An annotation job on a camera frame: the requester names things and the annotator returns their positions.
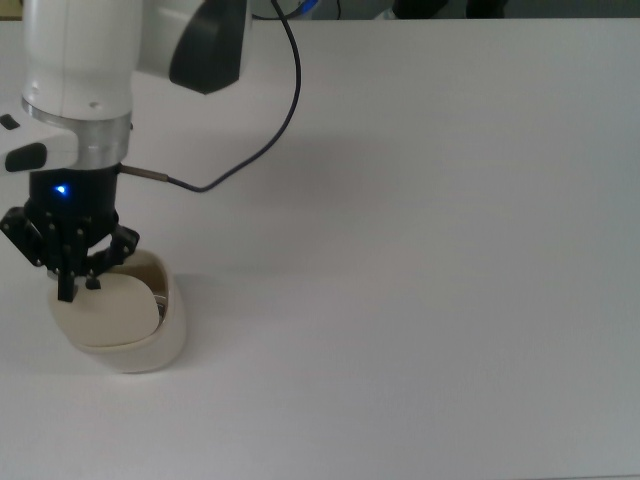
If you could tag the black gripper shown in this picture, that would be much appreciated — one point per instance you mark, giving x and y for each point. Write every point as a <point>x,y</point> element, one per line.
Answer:
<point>85,195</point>

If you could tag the cream trash can lid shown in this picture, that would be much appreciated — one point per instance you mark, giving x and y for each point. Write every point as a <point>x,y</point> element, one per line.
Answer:
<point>115,315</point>

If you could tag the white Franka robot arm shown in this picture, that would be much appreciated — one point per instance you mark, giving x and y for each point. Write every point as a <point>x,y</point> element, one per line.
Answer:
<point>80,55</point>

